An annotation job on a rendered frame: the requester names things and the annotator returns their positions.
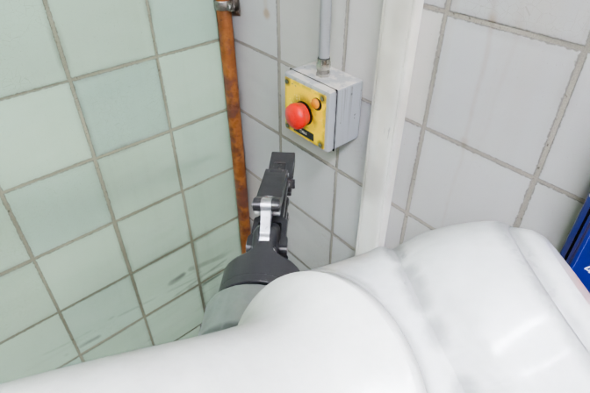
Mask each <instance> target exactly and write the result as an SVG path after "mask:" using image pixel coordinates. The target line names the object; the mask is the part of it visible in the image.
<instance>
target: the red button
mask: <svg viewBox="0 0 590 393"><path fill-rule="evenodd" d="M285 118H286V121H287V123H288V124H289V126H290V127H291V128H293V129H295V130H299V129H302V128H304V127H305V126H306V125H307V124H308V123H309V122H310V113H309V110H308V109H307V108H306V106H305V105H304V104H302V103H292V104H289V105H288V106H287V107H286V109H285Z"/></svg>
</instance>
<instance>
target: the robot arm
mask: <svg viewBox="0 0 590 393"><path fill-rule="evenodd" d="M294 168H295V153H286V152H272V153H271V157H270V165H269V168H266V169H265V172H264V175H263V179H262V182H261V185H260V187H259V190H258V192H257V195H256V197H254V199H253V202H252V203H251V207H252V209H253V211H255V215H260V216H258V217H256V218H255V219H254V222H253V226H252V231H251V233H250V234H249V236H248V238H247V243H246V253H244V254H241V255H239V256H237V257H236V258H234V259H233V260H231V261H230V262H229V263H228V264H227V266H226V268H225V270H224V273H223V276H222V280H221V283H220V286H219V293H217V294H215V295H214V296H213V298H212V299H211V300H210V301H209V303H208V304H207V306H206V307H205V314H204V317H203V320H202V324H201V325H200V329H199V333H198V336H196V337H192V338H188V339H180V340H177V341H172V342H169V343H164V344H161V345H156V346H151V347H144V348H141V349H137V350H133V351H129V352H125V353H121V354H114V355H111V356H106V357H103V358H99V359H95V360H92V361H86V362H82V363H78V364H75V365H70V366H66V367H63V368H57V369H54V370H50V371H47V372H44V373H40V374H37V375H30V376H27V377H24V378H20V379H17V380H14V381H10V382H5V383H1V384H0V393H590V293H589V292H588V290H587V289H586V287H585V286H584V285H583V283H582V282H581V281H580V279H579V278H578V277H577V276H576V275H575V273H574V272H573V271H572V269H571V268H570V266H569V265H568V264H567V262H566V261H565V260H564V258H563V257H562V256H561V255H560V253H559V252H558V251H557V249H556V248H555V247H554V246H553V245H552V244H551V243H550V242H549V241H548V240H547V239H546V238H545V237H544V236H543V235H541V234H539V233H537V232H535V231H533V230H530V229H523V228H517V227H512V226H511V225H509V224H507V223H504V222H501V221H479V222H470V223H464V224H459V225H450V226H446V227H442V228H438V229H434V230H431V231H428V232H424V233H422V234H419V235H417V236H415V237H413V238H411V239H410V240H408V241H406V242H404V243H402V244H400V245H398V246H396V247H395V248H393V249H390V248H387V247H376V248H374V249H372V250H370V251H368V252H366V253H363V254H359V255H357V256H354V257H351V258H348V259H346V260H343V261H338V262H336V263H332V264H329V265H326V266H323V267H320V268H314V269H311V270H307V271H301V272H300V270H299V268H298V267H297V266H296V265H295V264H294V263H293V262H291V261H290V260H288V256H287V252H288V238H287V228H288V221H289V219H290V215H289V212H288V206H289V204H290V200H289V197H287V196H291V190H292V189H295V179H293V175H294Z"/></svg>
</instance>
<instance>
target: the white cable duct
mask: <svg viewBox="0 0 590 393"><path fill-rule="evenodd" d="M423 4H424V0H384V1H383V9H382V17H381V25H380V33H379V41H378V56H377V64H376V72H375V80H374V88H373V96H372V104H371V119H370V127H369V135H368V143H367V151H366V159H365V166H364V174H363V189H362V197H361V205H360V213H359V221H358V229H357V237H356V252H355V256H357V255H359V254H363V253H366V252H368V251H370V250H372V249H374V248H376V247H383V246H384V245H385V235H386V229H387V224H388V218H389V213H390V208H391V202H392V192H393V186H394V181H395V175H396V170H397V165H398V159H399V149H400V143H401V138H402V133H403V127H404V122H405V116H406V110H407V100H408V95H409V90H410V84H411V79H412V73H413V67H414V57H415V52H416V47H417V41H418V35H419V30H420V24H421V14H422V9H423Z"/></svg>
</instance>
